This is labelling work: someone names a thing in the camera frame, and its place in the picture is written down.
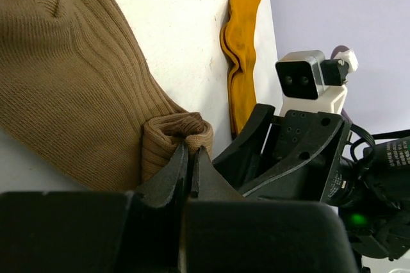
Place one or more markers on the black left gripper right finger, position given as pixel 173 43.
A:
pixel 224 232

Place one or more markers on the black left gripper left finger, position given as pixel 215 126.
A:
pixel 133 231

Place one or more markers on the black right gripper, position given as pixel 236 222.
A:
pixel 320 157

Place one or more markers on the tan ribbed sock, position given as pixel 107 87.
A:
pixel 76 89

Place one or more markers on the mustard orange sock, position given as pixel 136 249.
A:
pixel 237 42

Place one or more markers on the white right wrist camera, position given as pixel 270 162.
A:
pixel 312 83

